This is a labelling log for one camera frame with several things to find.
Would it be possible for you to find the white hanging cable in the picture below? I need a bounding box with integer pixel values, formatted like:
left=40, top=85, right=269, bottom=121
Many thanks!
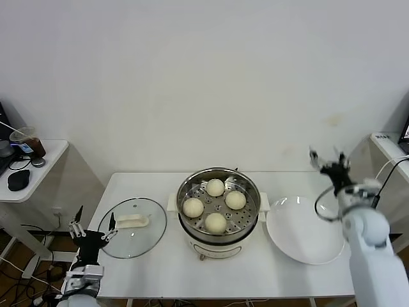
left=373, top=155, right=409, bottom=184

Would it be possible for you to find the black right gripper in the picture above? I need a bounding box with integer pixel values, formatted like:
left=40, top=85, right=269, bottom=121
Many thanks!
left=308, top=145, right=353, bottom=195

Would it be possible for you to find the white floor cable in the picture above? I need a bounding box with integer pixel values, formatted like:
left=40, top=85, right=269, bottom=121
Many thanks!
left=0, top=256, right=62, bottom=291

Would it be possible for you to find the perforated steel steamer insert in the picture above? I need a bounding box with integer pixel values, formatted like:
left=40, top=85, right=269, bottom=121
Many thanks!
left=176, top=168, right=261, bottom=239

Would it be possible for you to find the black floor cable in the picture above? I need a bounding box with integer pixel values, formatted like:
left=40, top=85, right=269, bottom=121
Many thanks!
left=47, top=260, right=66, bottom=284
left=20, top=223, right=61, bottom=239

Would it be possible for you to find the black hanging cable with adapter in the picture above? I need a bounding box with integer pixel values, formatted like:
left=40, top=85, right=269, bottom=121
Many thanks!
left=372, top=158, right=409, bottom=209

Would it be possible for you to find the white round plate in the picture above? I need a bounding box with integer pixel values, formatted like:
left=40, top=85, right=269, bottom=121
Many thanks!
left=265, top=195, right=346, bottom=265

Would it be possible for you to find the white side table black frame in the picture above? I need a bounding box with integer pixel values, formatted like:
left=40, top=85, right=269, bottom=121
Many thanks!
left=370, top=132, right=409, bottom=244

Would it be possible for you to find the dark laptop screen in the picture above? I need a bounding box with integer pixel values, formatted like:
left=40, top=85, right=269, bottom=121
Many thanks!
left=398, top=114, right=409, bottom=145

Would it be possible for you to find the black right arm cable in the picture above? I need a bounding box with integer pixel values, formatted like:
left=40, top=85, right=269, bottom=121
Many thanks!
left=314, top=185, right=346, bottom=222

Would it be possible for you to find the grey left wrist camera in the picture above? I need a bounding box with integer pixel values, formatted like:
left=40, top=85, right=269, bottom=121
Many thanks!
left=81, top=265, right=105, bottom=281

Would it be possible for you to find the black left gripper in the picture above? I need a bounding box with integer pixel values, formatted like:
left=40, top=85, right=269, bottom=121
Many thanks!
left=67, top=205, right=118, bottom=267

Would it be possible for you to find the glass lid with cream handle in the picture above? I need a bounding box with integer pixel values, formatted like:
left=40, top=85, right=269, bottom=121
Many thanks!
left=97, top=197, right=169, bottom=259

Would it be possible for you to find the white rounded side table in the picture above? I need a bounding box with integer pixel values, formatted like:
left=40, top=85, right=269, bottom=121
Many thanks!
left=0, top=139, right=70, bottom=279

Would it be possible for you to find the steel steamer pot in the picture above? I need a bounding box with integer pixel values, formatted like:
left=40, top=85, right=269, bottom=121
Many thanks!
left=167, top=166, right=271, bottom=262

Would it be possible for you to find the white drinking straw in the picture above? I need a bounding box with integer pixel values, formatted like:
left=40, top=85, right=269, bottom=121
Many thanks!
left=0, top=120, right=20, bottom=133

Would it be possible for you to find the white steamed baozi bun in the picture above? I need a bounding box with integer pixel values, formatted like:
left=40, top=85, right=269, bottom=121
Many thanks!
left=225, top=190, right=247, bottom=211
left=182, top=197, right=205, bottom=219
left=205, top=178, right=225, bottom=198
left=204, top=212, right=228, bottom=235

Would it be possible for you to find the plastic cup brown drink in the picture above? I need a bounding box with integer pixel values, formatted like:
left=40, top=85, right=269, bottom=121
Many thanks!
left=8, top=127, right=47, bottom=158

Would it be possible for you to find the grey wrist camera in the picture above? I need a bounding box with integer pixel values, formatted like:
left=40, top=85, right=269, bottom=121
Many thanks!
left=81, top=265, right=105, bottom=281
left=351, top=178, right=383, bottom=201

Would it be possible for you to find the black monitor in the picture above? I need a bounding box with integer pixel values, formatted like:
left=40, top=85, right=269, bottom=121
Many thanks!
left=0, top=100, right=10, bottom=141

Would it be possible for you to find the black looped desk cable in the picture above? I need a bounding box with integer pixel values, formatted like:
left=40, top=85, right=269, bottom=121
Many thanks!
left=8, top=155, right=34, bottom=171

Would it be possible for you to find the black computer mouse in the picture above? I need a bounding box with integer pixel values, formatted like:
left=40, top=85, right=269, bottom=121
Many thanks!
left=6, top=169, right=31, bottom=192

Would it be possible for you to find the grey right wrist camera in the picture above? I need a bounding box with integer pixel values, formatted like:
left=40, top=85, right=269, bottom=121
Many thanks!
left=351, top=178, right=383, bottom=201

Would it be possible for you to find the large white table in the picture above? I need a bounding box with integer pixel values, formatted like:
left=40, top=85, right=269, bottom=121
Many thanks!
left=61, top=171, right=398, bottom=307

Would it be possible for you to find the black laptop keyboard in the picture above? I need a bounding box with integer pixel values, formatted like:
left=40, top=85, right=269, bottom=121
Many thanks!
left=0, top=153, right=15, bottom=178

